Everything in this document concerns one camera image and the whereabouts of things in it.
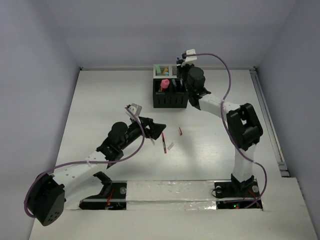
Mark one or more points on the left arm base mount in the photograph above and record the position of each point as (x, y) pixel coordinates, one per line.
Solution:
(112, 195)

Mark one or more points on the dark red gel pen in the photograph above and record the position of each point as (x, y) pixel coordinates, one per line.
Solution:
(164, 143)

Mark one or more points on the white slotted organizer box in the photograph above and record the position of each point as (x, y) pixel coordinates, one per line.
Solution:
(168, 71)

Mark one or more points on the clear cap near pens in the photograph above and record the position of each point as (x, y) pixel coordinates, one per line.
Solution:
(170, 146)

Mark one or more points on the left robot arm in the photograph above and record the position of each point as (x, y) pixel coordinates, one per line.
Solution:
(46, 197)

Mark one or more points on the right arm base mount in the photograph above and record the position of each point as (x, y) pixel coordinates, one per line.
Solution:
(234, 194)

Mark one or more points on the orange highlighter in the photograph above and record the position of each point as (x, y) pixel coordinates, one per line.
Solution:
(165, 70)

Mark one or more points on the pink capped marker bundle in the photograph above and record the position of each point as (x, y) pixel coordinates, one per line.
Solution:
(164, 84)

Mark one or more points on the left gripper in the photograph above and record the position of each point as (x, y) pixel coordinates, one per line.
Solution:
(155, 128)

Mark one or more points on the purple ink pen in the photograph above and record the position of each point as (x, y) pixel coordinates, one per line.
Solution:
(173, 80)

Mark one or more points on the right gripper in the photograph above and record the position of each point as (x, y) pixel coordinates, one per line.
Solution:
(180, 68)

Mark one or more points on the black slotted organizer box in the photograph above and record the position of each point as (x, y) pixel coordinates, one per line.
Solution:
(169, 98)

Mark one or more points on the green highlighter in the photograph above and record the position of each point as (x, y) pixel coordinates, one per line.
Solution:
(158, 70)

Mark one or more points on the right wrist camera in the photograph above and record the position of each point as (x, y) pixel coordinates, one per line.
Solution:
(188, 58)

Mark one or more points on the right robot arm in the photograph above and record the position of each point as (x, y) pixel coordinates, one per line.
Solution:
(240, 122)

